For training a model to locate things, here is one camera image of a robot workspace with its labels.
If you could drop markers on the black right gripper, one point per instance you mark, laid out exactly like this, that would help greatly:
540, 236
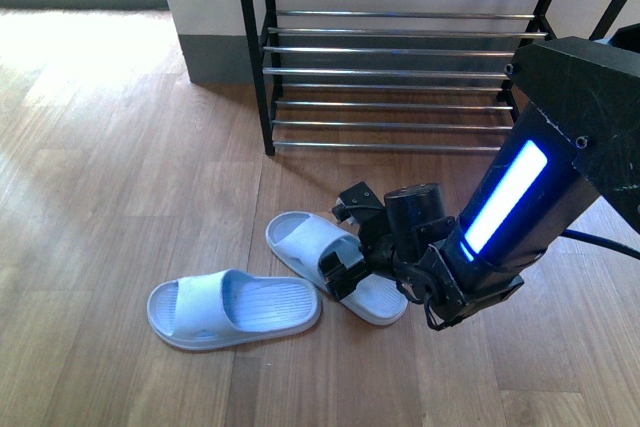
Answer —
392, 231

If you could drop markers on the light blue slipper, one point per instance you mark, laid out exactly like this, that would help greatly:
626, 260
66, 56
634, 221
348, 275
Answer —
232, 307
300, 239

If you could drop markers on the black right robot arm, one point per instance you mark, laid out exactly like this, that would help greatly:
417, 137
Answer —
576, 141

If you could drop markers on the black metal shoe rack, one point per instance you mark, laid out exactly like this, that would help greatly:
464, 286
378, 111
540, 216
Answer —
397, 75

